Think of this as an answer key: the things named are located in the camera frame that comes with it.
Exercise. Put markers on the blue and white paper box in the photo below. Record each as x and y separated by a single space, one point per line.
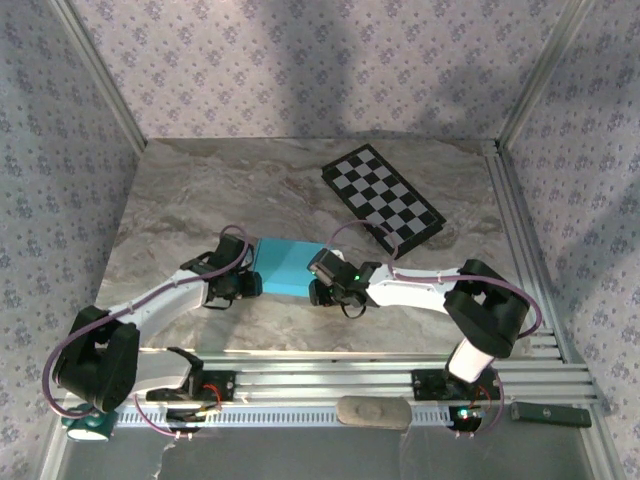
285 265

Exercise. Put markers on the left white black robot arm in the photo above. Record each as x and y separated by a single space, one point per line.
100 360

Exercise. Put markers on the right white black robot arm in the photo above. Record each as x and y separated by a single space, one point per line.
480 310

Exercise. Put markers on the black grey checkerboard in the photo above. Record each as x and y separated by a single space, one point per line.
385 200

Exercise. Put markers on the grey oval pad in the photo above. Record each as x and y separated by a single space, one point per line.
374 412

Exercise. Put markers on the black controller board with LED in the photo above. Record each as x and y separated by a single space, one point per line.
466 417

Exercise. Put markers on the green round tape dispenser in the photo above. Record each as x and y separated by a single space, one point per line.
95 427

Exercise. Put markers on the black rectangular bar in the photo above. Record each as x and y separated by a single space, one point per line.
550 415

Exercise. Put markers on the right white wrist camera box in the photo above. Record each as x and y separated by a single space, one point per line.
336 253

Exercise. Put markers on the aluminium extrusion rail base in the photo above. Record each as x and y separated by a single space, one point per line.
320 377

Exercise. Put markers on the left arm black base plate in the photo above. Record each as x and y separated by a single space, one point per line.
220 386

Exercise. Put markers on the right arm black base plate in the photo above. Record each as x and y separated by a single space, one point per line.
427 384

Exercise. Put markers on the aluminium side rail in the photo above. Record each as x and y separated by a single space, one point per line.
515 225

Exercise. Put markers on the aluminium corner post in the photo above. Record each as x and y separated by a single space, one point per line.
100 75
542 75

